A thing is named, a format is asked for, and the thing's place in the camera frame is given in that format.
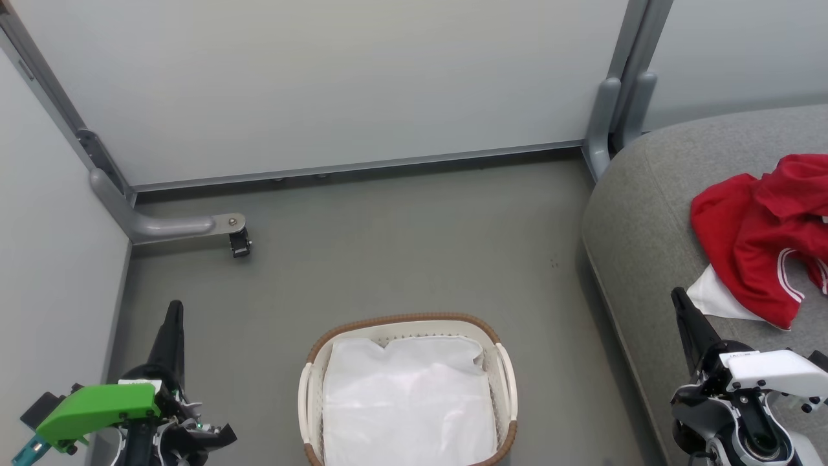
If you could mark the grey fabric sofa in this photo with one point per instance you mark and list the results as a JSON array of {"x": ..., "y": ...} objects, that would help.
[{"x": 647, "y": 220}]

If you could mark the grey partition foot with plate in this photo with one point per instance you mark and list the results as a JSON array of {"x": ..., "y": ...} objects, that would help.
[{"x": 165, "y": 226}]

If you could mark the white cloth garment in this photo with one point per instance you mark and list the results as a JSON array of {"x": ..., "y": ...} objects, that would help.
[{"x": 715, "y": 299}]

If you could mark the grey rounded partition foot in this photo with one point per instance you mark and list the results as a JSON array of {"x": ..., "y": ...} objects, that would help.
[
  {"x": 637, "y": 107},
  {"x": 600, "y": 126}
]

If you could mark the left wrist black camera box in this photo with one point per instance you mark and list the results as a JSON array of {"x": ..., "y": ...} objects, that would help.
[{"x": 35, "y": 406}]

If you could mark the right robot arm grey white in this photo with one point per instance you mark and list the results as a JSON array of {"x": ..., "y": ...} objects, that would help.
[{"x": 737, "y": 427}]

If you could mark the white laundry basket brown rim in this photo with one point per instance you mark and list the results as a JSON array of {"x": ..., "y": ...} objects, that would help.
[{"x": 506, "y": 388}]

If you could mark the grey partition bottom rail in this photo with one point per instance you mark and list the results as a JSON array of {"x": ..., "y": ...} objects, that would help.
[{"x": 362, "y": 166}]

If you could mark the grey double partition post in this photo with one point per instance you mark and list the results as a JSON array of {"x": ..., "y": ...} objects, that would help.
[{"x": 640, "y": 32}]

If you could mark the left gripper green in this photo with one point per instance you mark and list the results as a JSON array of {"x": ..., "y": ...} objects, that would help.
[{"x": 90, "y": 409}]

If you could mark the white basket liner cloth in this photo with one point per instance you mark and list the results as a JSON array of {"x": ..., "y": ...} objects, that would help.
[{"x": 407, "y": 401}]

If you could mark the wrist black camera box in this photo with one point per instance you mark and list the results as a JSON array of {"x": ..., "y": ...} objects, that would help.
[
  {"x": 819, "y": 360},
  {"x": 35, "y": 406}
]

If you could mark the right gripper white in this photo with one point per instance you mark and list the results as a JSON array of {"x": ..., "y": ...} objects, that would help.
[{"x": 776, "y": 374}]

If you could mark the grey slanted partition post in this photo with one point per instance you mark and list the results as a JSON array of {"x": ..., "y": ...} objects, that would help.
[{"x": 61, "y": 110}]

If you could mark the black caster wheel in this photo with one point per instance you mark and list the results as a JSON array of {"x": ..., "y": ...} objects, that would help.
[{"x": 240, "y": 243}]

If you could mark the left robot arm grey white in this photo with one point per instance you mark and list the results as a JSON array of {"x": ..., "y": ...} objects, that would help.
[{"x": 174, "y": 440}]

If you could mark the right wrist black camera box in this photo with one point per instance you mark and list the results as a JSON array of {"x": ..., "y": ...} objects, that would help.
[{"x": 819, "y": 360}]

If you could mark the red shirt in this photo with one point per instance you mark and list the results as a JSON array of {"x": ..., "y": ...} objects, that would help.
[{"x": 757, "y": 233}]

